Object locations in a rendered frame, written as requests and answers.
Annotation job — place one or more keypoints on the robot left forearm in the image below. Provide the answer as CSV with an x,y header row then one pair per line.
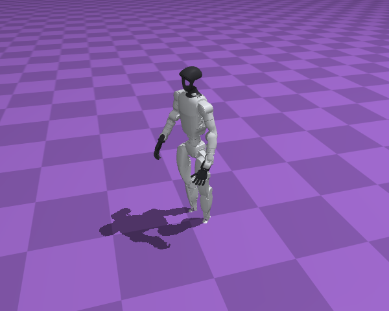
x,y
210,150

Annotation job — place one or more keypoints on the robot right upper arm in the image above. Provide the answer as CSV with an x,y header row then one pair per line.
x,y
175,114

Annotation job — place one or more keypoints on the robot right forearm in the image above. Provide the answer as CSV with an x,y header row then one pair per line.
x,y
168,128

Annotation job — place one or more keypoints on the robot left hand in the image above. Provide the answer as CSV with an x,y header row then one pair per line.
x,y
201,175

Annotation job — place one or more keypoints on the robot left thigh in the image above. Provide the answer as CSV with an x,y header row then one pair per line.
x,y
203,190

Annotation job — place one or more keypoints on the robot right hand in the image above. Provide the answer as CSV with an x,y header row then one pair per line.
x,y
158,146

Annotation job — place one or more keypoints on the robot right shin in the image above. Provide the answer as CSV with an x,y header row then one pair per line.
x,y
192,195

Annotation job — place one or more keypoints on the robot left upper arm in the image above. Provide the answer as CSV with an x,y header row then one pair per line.
x,y
206,110

